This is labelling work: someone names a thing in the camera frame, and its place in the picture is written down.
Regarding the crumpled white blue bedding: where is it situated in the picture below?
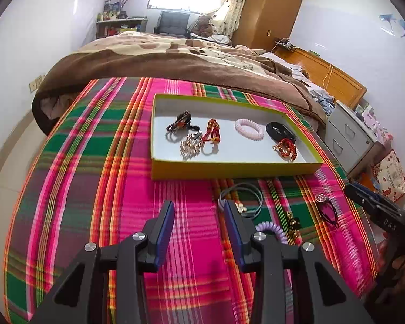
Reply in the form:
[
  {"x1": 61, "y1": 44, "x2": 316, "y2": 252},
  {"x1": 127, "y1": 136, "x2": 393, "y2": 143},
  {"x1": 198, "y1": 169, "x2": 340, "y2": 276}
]
[{"x1": 290, "y1": 64, "x2": 336, "y2": 115}]

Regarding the white shelf desk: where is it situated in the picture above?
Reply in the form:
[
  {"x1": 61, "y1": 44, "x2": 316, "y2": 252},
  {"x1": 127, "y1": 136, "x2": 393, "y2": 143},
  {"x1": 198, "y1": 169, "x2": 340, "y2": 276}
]
[{"x1": 95, "y1": 17, "x2": 148, "y2": 39}]

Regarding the yellow cable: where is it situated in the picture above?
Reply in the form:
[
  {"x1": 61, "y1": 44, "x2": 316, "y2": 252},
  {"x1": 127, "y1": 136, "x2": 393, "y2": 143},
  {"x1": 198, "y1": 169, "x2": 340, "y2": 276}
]
[{"x1": 324, "y1": 62, "x2": 335, "y2": 88}]

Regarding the pink patterned box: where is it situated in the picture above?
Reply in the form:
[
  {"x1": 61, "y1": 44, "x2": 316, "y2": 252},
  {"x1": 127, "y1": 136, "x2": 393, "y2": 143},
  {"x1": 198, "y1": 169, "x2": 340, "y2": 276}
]
[{"x1": 356, "y1": 103, "x2": 395, "y2": 142}]

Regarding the red gold bead bracelet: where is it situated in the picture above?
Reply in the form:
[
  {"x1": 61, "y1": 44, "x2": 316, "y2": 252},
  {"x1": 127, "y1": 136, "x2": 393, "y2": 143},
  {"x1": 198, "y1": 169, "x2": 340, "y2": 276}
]
[{"x1": 202, "y1": 118, "x2": 222, "y2": 146}]

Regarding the brown patterned blanket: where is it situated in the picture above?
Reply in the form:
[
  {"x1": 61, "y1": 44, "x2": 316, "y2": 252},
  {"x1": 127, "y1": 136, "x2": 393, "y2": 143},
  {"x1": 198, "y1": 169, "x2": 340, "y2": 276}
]
[{"x1": 32, "y1": 31, "x2": 328, "y2": 136}]

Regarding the dark armchair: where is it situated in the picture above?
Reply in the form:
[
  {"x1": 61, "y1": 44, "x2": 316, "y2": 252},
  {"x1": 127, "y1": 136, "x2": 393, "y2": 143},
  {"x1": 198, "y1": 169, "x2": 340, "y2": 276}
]
[{"x1": 154, "y1": 11, "x2": 193, "y2": 36}]

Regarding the gold black charm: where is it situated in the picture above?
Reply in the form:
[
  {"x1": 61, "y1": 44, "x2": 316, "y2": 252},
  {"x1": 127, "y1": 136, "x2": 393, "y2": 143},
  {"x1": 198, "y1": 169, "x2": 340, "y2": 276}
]
[{"x1": 285, "y1": 211, "x2": 302, "y2": 239}]

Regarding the wooden wardrobe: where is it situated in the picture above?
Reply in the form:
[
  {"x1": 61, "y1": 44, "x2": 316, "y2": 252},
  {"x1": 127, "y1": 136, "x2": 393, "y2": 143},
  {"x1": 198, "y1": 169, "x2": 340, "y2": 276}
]
[{"x1": 231, "y1": 0, "x2": 307, "y2": 50}]

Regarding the gold rhinestone hair clip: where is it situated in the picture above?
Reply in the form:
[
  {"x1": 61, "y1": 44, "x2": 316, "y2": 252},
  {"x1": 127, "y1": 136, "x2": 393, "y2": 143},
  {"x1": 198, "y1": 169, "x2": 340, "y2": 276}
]
[{"x1": 180, "y1": 131, "x2": 204, "y2": 160}]

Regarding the grey leather wrap bracelet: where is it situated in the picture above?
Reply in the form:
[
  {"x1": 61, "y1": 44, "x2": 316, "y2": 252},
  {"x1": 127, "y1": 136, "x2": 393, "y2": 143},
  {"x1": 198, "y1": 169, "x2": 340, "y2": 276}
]
[{"x1": 218, "y1": 182, "x2": 264, "y2": 221}]

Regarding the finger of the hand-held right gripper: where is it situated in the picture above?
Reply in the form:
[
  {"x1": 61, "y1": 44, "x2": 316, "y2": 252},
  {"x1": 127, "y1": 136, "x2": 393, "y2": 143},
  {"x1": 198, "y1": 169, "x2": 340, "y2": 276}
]
[
  {"x1": 354, "y1": 181, "x2": 397, "y2": 207},
  {"x1": 344, "y1": 184, "x2": 404, "y2": 217}
]

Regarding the dark beaded hair tie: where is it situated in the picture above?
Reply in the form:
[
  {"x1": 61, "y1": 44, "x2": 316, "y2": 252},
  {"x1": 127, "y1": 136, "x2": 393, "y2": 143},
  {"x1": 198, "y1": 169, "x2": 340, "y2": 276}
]
[{"x1": 166, "y1": 110, "x2": 202, "y2": 140}]

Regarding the lavender spiral hair tie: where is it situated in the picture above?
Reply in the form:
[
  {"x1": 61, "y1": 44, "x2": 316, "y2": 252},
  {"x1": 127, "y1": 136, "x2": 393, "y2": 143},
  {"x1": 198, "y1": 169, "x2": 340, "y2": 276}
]
[{"x1": 255, "y1": 221, "x2": 289, "y2": 245}]

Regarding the black wristband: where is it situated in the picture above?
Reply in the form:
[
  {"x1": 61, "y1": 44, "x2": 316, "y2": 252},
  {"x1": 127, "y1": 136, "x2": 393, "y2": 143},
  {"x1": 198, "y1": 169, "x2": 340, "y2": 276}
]
[{"x1": 265, "y1": 121, "x2": 297, "y2": 143}]

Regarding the red patterned paper bag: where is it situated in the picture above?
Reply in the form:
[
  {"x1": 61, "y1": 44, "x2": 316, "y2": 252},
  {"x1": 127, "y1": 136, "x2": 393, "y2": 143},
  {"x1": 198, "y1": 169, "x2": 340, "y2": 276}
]
[{"x1": 371, "y1": 150, "x2": 405, "y2": 198}]

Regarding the brown teddy bear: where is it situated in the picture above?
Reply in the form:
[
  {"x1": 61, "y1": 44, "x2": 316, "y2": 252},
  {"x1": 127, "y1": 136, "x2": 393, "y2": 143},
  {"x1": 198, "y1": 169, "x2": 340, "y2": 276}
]
[{"x1": 189, "y1": 14, "x2": 215, "y2": 38}]

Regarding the pink green plaid cloth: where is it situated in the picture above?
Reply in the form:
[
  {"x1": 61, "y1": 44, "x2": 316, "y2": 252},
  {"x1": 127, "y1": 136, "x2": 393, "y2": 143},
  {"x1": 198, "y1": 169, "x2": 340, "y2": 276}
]
[{"x1": 3, "y1": 77, "x2": 380, "y2": 324}]

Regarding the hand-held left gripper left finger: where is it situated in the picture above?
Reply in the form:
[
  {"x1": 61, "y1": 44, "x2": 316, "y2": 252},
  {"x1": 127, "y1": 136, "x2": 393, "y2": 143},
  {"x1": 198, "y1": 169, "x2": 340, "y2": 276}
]
[{"x1": 29, "y1": 200, "x2": 175, "y2": 324}]

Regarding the yellow-green cardboard box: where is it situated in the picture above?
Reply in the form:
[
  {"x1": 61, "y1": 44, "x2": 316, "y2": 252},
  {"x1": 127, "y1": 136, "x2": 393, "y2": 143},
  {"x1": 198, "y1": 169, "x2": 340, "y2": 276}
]
[{"x1": 151, "y1": 93, "x2": 325, "y2": 180}]

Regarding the spotted cream curtain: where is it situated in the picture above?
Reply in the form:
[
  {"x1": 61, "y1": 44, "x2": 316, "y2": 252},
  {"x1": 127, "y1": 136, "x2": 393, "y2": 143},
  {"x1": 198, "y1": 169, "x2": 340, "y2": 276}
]
[{"x1": 211, "y1": 0, "x2": 254, "y2": 38}]

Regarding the wall socket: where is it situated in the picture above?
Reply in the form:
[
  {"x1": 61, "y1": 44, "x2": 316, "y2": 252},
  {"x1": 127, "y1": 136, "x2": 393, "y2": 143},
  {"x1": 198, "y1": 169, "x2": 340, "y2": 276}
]
[{"x1": 29, "y1": 74, "x2": 44, "y2": 92}]

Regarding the wooden headboard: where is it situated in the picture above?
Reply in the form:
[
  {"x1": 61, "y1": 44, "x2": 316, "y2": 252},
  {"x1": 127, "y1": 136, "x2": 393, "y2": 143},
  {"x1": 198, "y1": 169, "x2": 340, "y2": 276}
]
[{"x1": 275, "y1": 45, "x2": 368, "y2": 109}]

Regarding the grey drawer cabinet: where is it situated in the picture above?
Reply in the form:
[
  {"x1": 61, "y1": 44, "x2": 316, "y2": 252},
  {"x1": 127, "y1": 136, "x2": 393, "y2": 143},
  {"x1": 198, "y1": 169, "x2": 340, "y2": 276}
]
[{"x1": 324, "y1": 100, "x2": 392, "y2": 179}]

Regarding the pale pink spiral hair tie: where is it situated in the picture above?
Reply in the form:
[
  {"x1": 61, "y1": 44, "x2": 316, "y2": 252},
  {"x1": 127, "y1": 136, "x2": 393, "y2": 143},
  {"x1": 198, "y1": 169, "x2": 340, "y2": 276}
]
[{"x1": 235, "y1": 118, "x2": 265, "y2": 141}]

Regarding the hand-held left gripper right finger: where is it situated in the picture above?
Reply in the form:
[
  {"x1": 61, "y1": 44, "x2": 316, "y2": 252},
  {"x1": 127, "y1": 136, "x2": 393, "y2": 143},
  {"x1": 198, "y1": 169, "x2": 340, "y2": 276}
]
[{"x1": 224, "y1": 200, "x2": 375, "y2": 324}]

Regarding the power strip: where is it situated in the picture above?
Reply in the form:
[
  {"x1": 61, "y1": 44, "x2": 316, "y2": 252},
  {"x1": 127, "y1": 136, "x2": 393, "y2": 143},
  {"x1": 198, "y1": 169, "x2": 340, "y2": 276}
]
[{"x1": 275, "y1": 39, "x2": 296, "y2": 52}]

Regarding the black cord round-charm bracelet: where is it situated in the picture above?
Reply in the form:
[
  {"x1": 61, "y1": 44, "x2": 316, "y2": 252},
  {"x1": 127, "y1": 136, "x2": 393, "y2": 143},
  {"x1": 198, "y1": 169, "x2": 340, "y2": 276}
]
[{"x1": 314, "y1": 194, "x2": 340, "y2": 229}]

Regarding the red ornate knot bracelet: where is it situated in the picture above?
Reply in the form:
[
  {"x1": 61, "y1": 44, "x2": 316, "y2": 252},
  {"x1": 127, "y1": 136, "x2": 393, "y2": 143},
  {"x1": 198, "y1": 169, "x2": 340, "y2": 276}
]
[{"x1": 273, "y1": 138, "x2": 298, "y2": 161}]

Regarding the blue wall sticker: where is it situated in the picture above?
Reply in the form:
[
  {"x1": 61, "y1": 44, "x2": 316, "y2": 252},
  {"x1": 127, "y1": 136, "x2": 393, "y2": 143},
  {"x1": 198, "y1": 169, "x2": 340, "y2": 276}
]
[{"x1": 380, "y1": 13, "x2": 405, "y2": 48}]

